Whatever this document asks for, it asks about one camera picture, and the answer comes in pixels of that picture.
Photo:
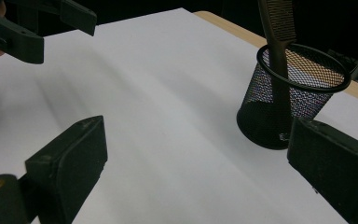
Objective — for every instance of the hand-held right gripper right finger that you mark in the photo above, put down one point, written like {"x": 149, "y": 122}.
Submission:
{"x": 338, "y": 168}

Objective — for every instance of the white table sheet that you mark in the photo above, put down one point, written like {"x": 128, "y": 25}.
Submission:
{"x": 167, "y": 109}

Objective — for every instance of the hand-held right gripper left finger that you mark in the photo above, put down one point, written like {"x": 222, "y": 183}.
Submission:
{"x": 71, "y": 165}

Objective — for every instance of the black mesh pen holder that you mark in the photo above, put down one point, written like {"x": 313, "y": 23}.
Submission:
{"x": 261, "y": 130}

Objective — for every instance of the light wooden table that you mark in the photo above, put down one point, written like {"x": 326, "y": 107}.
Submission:
{"x": 230, "y": 26}

